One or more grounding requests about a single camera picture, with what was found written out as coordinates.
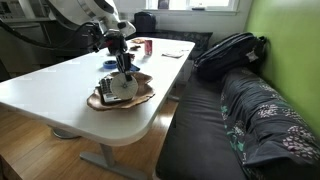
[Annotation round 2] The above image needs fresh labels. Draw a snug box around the dark leaf patterned cushion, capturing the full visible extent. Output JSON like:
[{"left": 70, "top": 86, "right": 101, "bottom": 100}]
[{"left": 156, "top": 29, "right": 214, "bottom": 61}]

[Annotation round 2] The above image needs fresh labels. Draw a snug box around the grey shelving unit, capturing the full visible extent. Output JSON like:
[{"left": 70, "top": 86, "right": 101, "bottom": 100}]
[{"left": 0, "top": 0, "right": 51, "bottom": 24}]

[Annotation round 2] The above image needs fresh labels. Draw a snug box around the brown wooden bowl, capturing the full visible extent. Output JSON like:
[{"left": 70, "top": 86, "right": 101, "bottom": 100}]
[{"left": 86, "top": 71, "right": 156, "bottom": 112}]

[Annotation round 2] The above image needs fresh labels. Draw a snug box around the grey calculator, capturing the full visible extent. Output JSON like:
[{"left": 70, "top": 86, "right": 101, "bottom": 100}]
[{"left": 98, "top": 77, "right": 123, "bottom": 104}]

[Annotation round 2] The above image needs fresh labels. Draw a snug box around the dark grey bench seat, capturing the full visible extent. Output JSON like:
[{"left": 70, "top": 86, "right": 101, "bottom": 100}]
[{"left": 155, "top": 71, "right": 248, "bottom": 180}]

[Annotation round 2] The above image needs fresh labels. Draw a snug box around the white window frame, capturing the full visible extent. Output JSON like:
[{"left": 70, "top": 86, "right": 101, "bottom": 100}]
[{"left": 146, "top": 0, "right": 241, "bottom": 15}]

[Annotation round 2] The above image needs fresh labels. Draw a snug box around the red soda can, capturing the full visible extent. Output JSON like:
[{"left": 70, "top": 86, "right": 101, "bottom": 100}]
[{"left": 143, "top": 39, "right": 154, "bottom": 56}]

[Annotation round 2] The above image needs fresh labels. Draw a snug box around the black backpack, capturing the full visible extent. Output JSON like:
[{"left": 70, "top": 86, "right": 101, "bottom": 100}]
[{"left": 193, "top": 32, "right": 268, "bottom": 82}]

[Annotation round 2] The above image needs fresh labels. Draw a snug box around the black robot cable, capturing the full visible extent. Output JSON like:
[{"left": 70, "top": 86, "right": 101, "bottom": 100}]
[{"left": 0, "top": 19, "right": 104, "bottom": 54}]

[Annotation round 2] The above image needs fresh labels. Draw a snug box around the black bag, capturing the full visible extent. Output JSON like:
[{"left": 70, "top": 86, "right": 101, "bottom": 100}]
[{"left": 134, "top": 11, "right": 158, "bottom": 33}]

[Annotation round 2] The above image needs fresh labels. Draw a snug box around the white round protractor disc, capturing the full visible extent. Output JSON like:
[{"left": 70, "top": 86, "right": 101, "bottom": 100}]
[{"left": 109, "top": 72, "right": 139, "bottom": 101}]

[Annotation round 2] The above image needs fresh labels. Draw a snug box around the grey metal table leg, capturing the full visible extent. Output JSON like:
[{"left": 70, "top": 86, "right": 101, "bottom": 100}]
[{"left": 79, "top": 143, "right": 149, "bottom": 180}]

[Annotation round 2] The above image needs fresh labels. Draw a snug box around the blue tape roll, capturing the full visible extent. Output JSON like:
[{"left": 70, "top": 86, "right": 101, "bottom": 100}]
[{"left": 102, "top": 59, "right": 118, "bottom": 70}]

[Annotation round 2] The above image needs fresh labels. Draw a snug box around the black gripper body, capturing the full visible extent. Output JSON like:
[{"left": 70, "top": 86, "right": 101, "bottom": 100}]
[{"left": 105, "top": 29, "right": 130, "bottom": 56}]

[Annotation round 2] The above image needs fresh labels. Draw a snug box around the round metal pedestal base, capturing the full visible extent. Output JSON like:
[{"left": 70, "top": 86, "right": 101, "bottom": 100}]
[{"left": 51, "top": 126, "right": 81, "bottom": 140}]

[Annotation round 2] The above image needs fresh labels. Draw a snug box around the dark flower patterned cushion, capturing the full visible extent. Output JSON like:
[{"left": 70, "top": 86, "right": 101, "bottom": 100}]
[{"left": 219, "top": 66, "right": 320, "bottom": 180}]

